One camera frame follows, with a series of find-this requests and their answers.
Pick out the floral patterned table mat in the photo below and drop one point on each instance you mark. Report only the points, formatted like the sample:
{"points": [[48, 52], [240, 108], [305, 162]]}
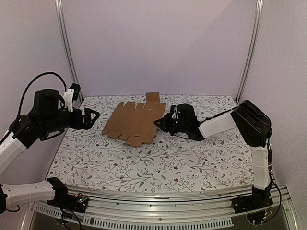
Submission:
{"points": [[167, 164]]}

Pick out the brown cardboard box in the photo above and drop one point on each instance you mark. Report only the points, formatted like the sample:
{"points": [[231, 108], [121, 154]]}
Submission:
{"points": [[134, 122]]}

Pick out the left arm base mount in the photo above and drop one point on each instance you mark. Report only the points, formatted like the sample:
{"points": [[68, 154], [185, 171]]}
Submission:
{"points": [[76, 203]]}

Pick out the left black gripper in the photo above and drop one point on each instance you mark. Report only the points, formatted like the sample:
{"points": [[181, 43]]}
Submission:
{"points": [[78, 124]]}

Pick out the aluminium front rail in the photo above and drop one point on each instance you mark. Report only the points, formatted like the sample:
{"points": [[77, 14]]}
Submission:
{"points": [[205, 210]]}

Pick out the aluminium frame post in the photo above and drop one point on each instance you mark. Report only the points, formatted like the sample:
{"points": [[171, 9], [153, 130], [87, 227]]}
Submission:
{"points": [[65, 40], [251, 49]]}

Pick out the left aluminium frame post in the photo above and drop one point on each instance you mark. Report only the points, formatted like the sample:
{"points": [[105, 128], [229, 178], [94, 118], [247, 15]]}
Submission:
{"points": [[65, 40]]}

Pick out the right aluminium frame post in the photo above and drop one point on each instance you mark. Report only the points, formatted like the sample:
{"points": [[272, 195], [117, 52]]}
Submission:
{"points": [[251, 49]]}

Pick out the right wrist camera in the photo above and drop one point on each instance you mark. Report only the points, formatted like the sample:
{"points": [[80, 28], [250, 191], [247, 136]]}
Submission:
{"points": [[174, 112]]}

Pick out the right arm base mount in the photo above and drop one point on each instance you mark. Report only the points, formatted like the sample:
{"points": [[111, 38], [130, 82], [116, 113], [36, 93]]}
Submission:
{"points": [[258, 199]]}

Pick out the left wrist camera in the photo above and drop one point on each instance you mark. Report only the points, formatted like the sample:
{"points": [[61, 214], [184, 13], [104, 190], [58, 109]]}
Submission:
{"points": [[71, 95]]}

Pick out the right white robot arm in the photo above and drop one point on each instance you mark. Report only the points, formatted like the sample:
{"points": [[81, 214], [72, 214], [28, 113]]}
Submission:
{"points": [[254, 126]]}

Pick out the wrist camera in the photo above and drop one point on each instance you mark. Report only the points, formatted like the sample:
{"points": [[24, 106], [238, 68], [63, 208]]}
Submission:
{"points": [[174, 112], [71, 95]]}

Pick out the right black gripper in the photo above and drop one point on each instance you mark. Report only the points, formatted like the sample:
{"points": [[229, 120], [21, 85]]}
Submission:
{"points": [[170, 122]]}

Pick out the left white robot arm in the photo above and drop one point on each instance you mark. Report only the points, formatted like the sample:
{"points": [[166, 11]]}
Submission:
{"points": [[21, 136]]}

